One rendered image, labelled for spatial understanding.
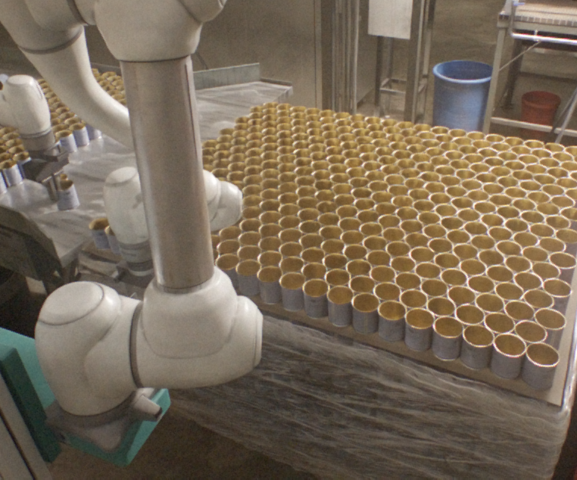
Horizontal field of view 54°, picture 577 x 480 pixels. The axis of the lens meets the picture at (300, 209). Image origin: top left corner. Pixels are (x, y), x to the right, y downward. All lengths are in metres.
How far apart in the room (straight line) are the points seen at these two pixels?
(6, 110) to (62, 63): 0.87
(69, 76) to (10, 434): 0.63
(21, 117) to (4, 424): 0.92
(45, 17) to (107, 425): 0.71
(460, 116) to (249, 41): 1.70
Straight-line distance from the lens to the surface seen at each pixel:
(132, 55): 0.82
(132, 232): 1.25
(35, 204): 2.26
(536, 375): 1.38
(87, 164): 2.44
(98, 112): 1.02
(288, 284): 1.55
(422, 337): 1.40
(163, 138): 0.85
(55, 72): 0.96
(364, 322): 1.43
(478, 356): 1.38
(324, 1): 4.14
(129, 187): 1.21
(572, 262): 1.68
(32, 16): 0.88
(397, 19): 4.30
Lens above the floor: 2.17
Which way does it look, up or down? 34 degrees down
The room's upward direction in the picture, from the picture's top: 2 degrees counter-clockwise
